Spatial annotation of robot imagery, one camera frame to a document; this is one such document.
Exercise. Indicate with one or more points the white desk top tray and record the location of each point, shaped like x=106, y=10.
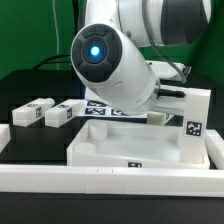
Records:
x=134, y=145

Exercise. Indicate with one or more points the white right fence bar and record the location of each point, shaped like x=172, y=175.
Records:
x=215, y=148

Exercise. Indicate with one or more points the white front fence bar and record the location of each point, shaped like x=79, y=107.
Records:
x=106, y=180

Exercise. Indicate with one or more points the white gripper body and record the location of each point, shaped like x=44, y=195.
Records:
x=174, y=105

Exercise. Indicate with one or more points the white fence bar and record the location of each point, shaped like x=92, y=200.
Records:
x=106, y=180
x=4, y=136
x=215, y=148

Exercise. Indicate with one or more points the white marker sheet with tags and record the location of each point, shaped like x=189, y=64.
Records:
x=99, y=109

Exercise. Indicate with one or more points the white left fence bar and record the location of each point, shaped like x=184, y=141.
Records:
x=4, y=136

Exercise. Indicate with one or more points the black cable post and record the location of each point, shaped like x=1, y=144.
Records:
x=77, y=14

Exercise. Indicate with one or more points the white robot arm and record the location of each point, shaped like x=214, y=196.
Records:
x=105, y=51

